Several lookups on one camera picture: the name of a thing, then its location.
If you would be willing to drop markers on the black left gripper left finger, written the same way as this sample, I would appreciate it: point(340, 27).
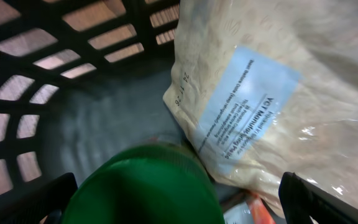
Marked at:
point(37, 200)

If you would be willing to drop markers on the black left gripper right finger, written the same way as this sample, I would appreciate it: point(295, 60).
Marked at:
point(302, 202)

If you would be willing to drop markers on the green lid jar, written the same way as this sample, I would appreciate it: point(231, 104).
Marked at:
point(150, 183)

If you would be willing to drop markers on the beige plastic food pouch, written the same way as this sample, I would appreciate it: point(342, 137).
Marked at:
point(264, 87)

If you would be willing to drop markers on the grey plastic shopping basket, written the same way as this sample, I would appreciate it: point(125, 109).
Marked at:
point(82, 81)

